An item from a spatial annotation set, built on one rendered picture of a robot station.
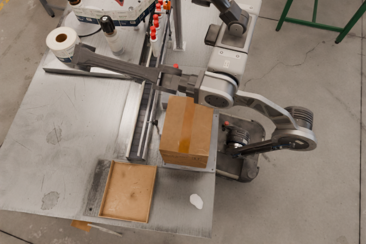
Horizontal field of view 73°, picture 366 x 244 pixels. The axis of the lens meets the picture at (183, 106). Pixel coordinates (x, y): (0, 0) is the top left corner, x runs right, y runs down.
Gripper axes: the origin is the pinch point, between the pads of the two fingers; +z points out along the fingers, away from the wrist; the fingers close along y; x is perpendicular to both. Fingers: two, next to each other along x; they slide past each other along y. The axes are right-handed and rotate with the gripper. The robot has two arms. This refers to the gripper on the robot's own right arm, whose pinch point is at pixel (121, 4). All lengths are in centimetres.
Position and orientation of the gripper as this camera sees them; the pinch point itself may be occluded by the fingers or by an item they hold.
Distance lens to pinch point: 167.4
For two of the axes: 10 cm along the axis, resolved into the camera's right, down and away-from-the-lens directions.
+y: -1.0, 8.9, -4.4
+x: 9.9, 0.9, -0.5
